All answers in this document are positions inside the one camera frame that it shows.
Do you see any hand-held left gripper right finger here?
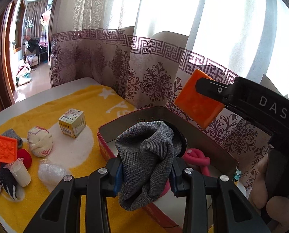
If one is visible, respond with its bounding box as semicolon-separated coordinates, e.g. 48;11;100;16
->
170;158;271;233

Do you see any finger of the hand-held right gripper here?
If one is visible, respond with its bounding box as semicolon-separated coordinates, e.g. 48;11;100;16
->
195;77;236;103

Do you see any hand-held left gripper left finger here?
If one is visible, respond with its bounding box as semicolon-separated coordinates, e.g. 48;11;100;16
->
23;156;125;233

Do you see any orange glazed square tile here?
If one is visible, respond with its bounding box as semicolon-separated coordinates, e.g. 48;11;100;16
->
175;69;226;130

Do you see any red tin container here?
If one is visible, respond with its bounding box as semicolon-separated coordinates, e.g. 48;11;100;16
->
97;105;240;233

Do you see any grey knit sock bundle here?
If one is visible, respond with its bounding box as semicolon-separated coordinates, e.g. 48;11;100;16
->
115;121;187;211

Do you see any person's right hand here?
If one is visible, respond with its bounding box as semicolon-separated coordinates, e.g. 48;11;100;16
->
248;159;289;224

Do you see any patterned beige curtain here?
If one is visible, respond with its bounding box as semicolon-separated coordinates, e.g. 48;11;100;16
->
50;0;289;192

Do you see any green binder clip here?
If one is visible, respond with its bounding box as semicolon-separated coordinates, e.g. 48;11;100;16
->
233;169;248;181

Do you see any crumpled clear plastic bag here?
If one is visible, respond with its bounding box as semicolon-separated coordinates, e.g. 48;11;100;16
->
38;159;67;185

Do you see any small yellow white carton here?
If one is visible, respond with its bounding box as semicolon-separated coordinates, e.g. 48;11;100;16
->
58;108;87;139

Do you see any cream sock ball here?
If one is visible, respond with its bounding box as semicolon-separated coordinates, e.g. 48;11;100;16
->
27;126;54;158

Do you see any clear plastic cup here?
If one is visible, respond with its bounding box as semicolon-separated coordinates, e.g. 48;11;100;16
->
4;158;32;187

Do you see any yellow white printed towel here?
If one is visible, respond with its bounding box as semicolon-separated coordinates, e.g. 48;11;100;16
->
0;85;174;233

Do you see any black white fuzzy sock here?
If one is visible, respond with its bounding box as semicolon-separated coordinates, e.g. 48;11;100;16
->
0;167;26;201

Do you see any grey and black sock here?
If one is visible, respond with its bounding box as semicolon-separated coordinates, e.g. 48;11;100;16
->
0;129;24;148

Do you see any orange square embossed mould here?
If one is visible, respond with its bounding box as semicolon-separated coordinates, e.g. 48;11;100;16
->
0;135;18;163

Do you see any white floor bag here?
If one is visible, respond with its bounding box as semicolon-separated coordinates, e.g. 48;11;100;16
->
16;63;32;86

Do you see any coat rack with clothes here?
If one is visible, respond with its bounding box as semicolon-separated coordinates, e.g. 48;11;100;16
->
23;17;41;62

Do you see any pink hanging garment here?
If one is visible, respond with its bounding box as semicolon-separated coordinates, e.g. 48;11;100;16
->
40;11;50;26

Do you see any brown room curtain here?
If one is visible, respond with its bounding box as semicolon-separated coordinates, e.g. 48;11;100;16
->
25;0;49;46

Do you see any wooden door frame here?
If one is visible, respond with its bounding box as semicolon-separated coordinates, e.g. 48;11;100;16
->
0;0;17;106

